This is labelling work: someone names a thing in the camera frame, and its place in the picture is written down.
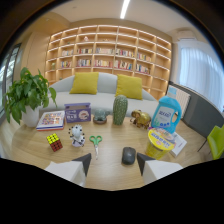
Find rubik's cube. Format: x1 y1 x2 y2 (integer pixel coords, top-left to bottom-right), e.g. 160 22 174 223
46 133 64 153

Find colourful book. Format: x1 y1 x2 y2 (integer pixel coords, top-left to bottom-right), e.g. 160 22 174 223
35 110 66 132

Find small potted succulent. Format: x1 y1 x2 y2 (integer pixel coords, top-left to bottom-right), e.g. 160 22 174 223
92 108 109 125

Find white book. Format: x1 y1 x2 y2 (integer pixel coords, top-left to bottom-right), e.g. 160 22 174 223
168 131 188 158

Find wooden bookshelf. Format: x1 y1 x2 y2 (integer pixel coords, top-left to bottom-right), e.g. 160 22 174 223
44 23 173 101

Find yellow cushion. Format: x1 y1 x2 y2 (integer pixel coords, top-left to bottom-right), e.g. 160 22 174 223
115 73 144 101
69 71 100 95

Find black computer mouse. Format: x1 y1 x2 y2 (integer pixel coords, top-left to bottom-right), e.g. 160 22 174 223
121 146 137 166

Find potted green plant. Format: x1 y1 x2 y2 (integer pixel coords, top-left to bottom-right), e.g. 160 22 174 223
1 67 58 129

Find white curtain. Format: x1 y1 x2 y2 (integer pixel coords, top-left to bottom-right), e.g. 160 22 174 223
175 39 224 113

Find purple box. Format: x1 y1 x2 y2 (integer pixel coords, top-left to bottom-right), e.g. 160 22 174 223
64 102 92 124

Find green handled scissors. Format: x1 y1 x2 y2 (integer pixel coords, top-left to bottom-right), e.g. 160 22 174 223
88 134 104 160

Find blue detergent bottle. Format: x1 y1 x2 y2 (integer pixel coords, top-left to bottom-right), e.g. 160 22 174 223
150 95 183 135

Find golden elephant figurine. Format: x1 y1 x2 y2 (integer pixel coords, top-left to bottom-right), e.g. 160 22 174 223
129 110 152 130

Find white spotted figurine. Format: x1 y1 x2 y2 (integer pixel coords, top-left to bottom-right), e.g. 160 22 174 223
68 124 86 148

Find white radiator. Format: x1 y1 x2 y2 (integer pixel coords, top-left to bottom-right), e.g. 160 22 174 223
166 84 191 119

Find green chair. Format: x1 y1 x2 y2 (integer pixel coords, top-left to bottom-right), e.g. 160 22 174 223
197 124 224 161

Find yellow instant noodle cup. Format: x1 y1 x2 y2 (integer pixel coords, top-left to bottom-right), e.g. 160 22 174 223
145 127 177 160

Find green ceramic cactus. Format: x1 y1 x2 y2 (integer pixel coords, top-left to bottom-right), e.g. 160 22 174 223
112 94 129 126

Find grey sofa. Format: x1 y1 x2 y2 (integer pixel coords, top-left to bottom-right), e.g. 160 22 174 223
39 72 160 119

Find ceiling light strip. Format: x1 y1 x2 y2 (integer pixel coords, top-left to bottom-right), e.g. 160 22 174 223
119 0 131 20

